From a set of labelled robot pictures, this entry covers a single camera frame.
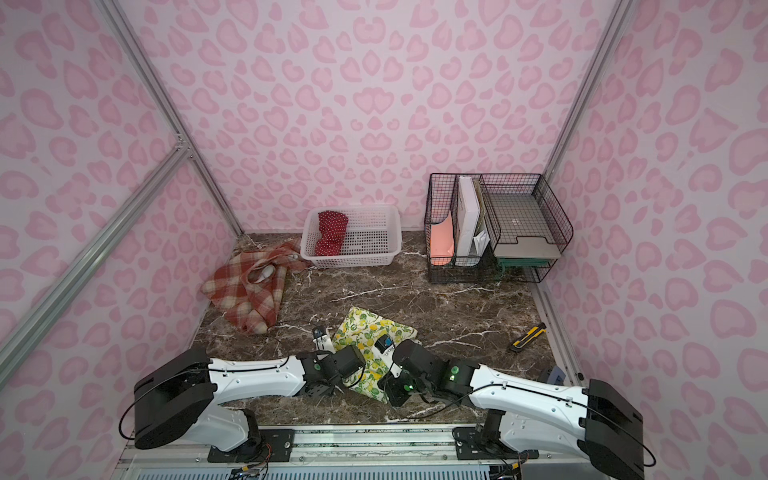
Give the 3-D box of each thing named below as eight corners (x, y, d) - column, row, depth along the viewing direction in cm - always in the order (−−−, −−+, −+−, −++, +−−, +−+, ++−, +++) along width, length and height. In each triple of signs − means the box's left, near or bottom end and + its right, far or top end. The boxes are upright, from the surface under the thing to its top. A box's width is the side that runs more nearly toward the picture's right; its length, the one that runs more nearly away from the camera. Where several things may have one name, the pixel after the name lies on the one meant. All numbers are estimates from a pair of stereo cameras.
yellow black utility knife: (514, 352, 90) (517, 348, 88) (509, 345, 92) (511, 342, 90) (545, 331, 95) (548, 327, 93) (539, 325, 96) (542, 321, 94)
